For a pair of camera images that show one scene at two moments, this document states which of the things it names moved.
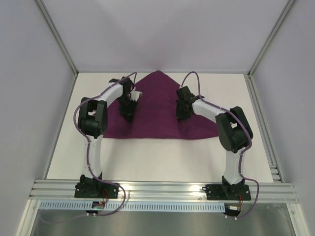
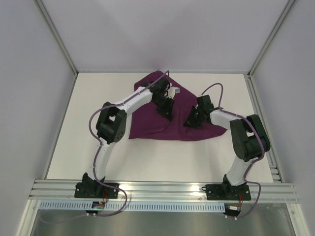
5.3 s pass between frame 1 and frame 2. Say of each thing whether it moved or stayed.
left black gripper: moved
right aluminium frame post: stayed
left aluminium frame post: stayed
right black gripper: moved
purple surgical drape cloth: stayed
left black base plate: stayed
